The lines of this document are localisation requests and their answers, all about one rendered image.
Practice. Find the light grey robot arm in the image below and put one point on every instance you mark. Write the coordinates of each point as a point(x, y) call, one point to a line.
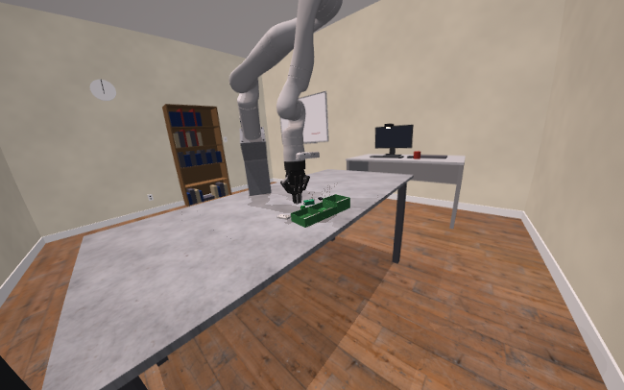
point(276, 44)

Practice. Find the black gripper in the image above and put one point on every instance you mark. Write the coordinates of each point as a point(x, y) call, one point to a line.
point(295, 178)

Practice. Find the green rack of bins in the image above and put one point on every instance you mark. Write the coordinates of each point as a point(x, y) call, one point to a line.
point(328, 207)

